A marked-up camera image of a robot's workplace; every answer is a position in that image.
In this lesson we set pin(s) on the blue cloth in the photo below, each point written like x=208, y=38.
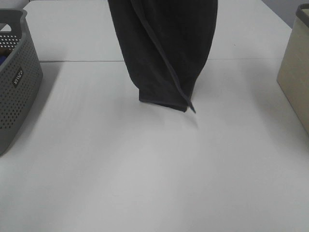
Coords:
x=2, y=59

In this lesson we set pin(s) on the dark grey towel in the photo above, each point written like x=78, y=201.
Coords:
x=165, y=45

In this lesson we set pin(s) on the beige fabric bin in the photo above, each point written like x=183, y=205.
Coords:
x=293, y=76

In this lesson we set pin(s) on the grey perforated plastic basket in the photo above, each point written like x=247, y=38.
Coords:
x=20, y=75

